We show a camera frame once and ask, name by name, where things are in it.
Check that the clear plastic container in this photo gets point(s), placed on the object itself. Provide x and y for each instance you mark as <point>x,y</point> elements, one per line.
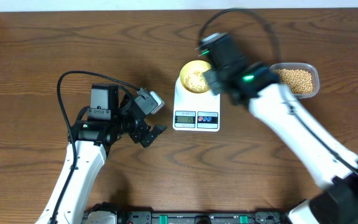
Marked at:
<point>301,66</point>

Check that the soybeans in container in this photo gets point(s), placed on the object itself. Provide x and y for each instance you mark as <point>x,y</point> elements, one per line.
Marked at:
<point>299,81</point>

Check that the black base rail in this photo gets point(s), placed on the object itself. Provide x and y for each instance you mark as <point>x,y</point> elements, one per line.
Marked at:
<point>125,214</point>

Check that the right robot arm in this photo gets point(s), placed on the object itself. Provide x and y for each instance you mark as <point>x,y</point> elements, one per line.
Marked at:
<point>333,167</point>

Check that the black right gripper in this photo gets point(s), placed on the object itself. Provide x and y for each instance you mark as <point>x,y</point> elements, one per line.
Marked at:
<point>214,87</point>

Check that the white digital kitchen scale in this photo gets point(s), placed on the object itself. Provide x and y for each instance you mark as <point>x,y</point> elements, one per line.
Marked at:
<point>195,111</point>

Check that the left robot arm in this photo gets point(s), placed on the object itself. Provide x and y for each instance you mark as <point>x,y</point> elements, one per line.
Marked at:
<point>112,113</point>

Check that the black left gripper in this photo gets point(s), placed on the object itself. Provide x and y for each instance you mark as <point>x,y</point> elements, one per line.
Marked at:
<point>137,134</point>

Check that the soybeans in bowl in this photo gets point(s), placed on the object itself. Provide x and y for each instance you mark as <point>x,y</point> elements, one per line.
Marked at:
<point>195,82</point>

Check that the pale yellow bowl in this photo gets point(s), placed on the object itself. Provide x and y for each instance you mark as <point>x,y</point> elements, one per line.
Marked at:
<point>191,66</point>

